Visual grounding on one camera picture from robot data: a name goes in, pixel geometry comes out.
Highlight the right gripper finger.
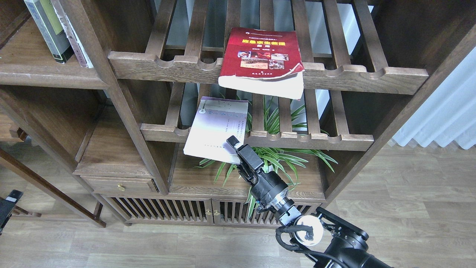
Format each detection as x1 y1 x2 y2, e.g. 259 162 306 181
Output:
237 163 257 185

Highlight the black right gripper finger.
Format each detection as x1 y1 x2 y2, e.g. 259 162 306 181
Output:
226 135 259 164

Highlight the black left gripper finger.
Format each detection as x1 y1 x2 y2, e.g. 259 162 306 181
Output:
0 189 23 235

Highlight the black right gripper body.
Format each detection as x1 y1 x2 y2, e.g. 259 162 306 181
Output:
248 169 290 213

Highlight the pale purple paperback book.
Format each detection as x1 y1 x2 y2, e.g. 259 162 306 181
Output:
183 96 248 164

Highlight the black green cover book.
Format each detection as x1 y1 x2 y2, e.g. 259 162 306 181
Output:
25 0 74 63

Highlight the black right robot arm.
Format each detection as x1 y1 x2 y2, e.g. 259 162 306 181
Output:
227 136 388 268

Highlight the white plant pot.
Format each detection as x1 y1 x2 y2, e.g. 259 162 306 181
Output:
241 157 274 180

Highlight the green spider plant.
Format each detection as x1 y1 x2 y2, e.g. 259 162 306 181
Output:
195 97 338 219

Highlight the red thick book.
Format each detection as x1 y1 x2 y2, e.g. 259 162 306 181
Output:
218 27 305 100

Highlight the wooden furniture at left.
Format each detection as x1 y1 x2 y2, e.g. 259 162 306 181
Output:
1 112 106 228

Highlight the dark wooden bookshelf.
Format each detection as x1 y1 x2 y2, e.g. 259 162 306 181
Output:
1 0 475 227

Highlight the worn white upright book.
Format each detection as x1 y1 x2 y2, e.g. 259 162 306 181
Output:
51 0 94 68

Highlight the white curtain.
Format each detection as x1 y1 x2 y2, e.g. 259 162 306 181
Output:
390 49 476 149

